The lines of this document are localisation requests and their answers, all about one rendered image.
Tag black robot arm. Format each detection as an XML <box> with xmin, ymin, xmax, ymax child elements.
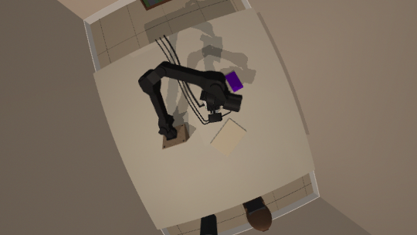
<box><xmin>138</xmin><ymin>61</ymin><xmax>242</xmax><ymax>141</ymax></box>

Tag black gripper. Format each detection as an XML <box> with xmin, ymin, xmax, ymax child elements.
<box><xmin>206</xmin><ymin>104</ymin><xmax>222</xmax><ymax>123</ymax></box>

